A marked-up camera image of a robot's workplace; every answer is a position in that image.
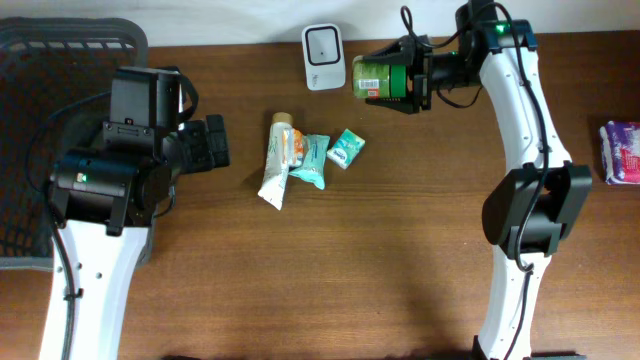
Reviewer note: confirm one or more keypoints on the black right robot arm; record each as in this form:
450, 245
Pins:
537, 203

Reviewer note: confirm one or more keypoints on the small orange white packet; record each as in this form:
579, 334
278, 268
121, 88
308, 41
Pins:
293, 147

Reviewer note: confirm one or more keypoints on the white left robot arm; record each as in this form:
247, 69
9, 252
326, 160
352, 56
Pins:
102, 204

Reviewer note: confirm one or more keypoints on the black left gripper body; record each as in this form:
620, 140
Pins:
191, 151

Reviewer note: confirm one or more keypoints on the small teal tissue pack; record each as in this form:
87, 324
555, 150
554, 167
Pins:
345, 149

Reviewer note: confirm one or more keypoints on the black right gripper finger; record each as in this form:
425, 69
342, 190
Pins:
403, 105
400, 51

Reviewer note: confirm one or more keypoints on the grey plastic mesh basket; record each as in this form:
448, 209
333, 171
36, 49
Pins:
56, 74

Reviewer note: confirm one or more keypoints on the green lid jar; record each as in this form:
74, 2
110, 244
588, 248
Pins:
378, 81

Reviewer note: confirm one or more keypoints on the white barcode scanner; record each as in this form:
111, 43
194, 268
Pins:
324, 57

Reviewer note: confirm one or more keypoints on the mint green wipes pack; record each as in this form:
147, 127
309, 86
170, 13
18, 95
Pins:
312, 168

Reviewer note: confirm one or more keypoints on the white shampoo tube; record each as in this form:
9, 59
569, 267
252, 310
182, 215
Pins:
278, 159

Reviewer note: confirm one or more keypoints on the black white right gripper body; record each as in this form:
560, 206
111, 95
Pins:
422, 70

